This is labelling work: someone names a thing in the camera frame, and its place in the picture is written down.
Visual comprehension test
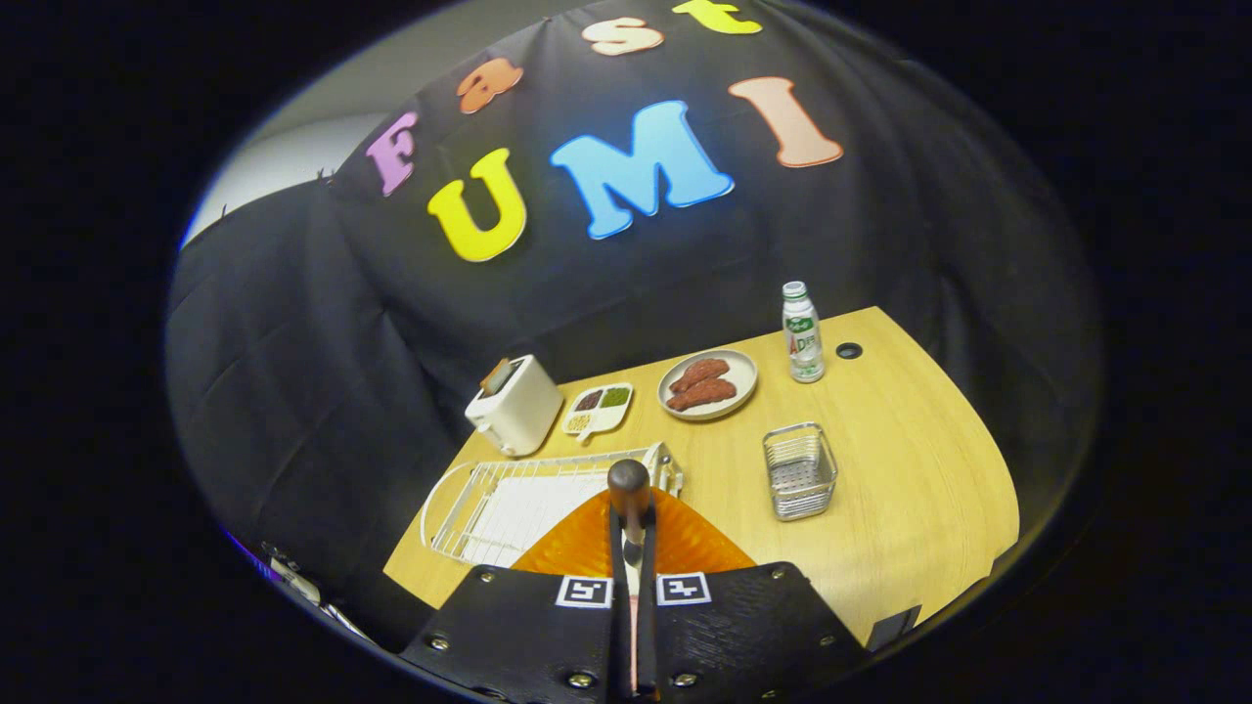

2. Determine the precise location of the beige plate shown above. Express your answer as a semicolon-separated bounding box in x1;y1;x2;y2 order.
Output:
657;349;759;421

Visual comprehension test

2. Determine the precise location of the white divided dish with beans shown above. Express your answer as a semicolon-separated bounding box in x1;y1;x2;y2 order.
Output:
561;382;635;443

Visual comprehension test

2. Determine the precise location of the dark flat object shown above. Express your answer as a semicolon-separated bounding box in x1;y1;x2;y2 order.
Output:
866;604;922;651

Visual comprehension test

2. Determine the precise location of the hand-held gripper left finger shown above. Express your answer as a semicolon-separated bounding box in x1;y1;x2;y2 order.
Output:
399;489;627;704

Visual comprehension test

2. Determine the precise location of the metal wire basket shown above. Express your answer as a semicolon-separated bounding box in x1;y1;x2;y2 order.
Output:
763;421;839;521

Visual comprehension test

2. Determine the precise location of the white toaster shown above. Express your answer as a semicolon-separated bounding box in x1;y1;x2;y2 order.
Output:
465;354;565;458

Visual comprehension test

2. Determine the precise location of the white drip tray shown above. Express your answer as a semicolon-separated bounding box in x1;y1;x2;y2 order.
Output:
479;471;612;563

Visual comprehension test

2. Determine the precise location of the small white printed item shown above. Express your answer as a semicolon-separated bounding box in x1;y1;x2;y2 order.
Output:
262;552;329;612

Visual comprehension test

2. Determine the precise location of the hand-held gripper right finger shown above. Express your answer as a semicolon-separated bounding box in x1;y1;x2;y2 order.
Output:
641;487;872;704

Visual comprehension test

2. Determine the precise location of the white drink bottle green cap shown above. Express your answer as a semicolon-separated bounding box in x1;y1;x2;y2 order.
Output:
782;281;826;383

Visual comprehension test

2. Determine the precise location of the brown sausage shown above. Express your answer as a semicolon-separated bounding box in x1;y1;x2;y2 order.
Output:
670;358;731;394
665;378;738;412

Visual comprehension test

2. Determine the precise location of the brown-handled spoon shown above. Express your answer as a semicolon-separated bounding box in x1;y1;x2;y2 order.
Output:
606;459;654;697

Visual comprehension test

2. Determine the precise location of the white wire dish rack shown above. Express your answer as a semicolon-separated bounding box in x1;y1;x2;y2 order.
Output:
421;442;684;568

